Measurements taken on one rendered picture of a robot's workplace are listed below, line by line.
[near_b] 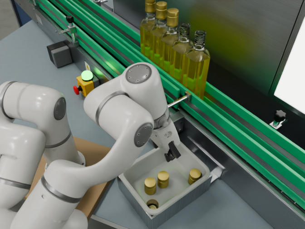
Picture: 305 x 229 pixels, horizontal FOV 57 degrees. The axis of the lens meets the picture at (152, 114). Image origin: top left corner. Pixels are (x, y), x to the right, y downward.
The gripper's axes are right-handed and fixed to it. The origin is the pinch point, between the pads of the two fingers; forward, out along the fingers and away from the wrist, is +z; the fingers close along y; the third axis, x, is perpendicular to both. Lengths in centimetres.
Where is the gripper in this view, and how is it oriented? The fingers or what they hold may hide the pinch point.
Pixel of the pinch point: (164, 148)
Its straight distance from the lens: 75.0
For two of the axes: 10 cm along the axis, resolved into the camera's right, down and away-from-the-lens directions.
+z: 2.0, 5.8, 7.9
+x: -7.8, 5.8, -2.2
